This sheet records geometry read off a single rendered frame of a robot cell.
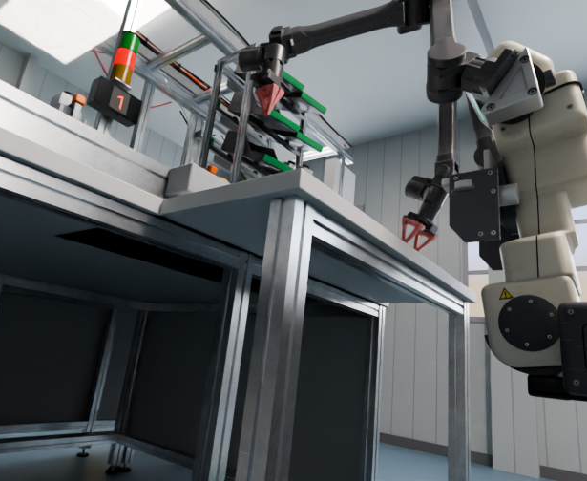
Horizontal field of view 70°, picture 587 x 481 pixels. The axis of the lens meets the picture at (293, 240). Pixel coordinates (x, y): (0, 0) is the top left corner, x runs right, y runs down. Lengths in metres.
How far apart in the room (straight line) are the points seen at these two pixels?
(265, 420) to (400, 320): 3.67
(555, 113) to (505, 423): 3.05
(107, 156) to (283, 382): 0.51
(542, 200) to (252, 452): 0.75
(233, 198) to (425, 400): 3.57
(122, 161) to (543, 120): 0.82
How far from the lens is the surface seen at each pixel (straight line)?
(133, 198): 0.74
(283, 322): 0.54
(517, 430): 3.80
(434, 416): 4.04
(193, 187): 0.83
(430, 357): 4.04
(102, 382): 2.73
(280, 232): 0.58
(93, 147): 0.82
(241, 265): 0.91
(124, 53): 1.29
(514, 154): 1.05
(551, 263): 0.92
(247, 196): 0.61
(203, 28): 2.22
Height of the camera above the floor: 0.61
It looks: 16 degrees up
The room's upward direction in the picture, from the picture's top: 6 degrees clockwise
